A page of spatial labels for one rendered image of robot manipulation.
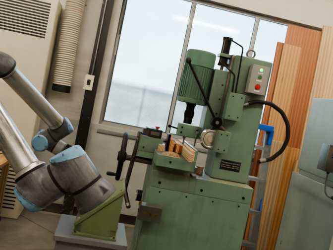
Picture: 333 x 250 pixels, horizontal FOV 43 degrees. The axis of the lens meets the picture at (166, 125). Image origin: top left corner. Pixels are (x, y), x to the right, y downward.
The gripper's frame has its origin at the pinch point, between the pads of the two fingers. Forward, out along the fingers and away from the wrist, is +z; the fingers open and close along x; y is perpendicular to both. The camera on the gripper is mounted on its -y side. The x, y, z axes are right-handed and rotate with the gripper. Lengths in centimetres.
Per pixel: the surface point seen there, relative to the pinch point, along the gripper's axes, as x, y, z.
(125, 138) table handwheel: -6.9, 27.9, 6.5
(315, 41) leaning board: 137, 183, 112
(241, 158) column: -8, 53, 70
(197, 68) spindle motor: -7, 83, 20
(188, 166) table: -27, 34, 42
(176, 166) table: -27, 31, 36
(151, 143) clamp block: -4.6, 33.0, 20.7
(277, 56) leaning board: 131, 150, 88
